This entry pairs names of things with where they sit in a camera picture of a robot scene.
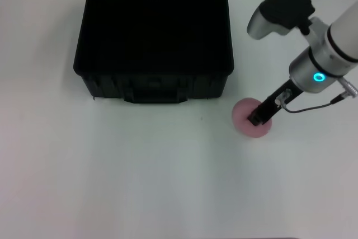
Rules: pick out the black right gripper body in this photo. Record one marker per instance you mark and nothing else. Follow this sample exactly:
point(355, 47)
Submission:
point(279, 99)

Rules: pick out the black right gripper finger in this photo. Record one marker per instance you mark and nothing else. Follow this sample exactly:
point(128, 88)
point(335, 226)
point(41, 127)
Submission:
point(256, 118)

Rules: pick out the pink peach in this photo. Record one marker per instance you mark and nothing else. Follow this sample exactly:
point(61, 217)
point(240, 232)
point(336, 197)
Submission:
point(240, 116)

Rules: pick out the black plastic carrying case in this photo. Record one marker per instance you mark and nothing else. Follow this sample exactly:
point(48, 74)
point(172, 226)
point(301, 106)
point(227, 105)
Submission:
point(153, 40)

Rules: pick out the black silver right wrist camera mount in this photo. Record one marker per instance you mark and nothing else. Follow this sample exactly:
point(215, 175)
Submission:
point(285, 6)

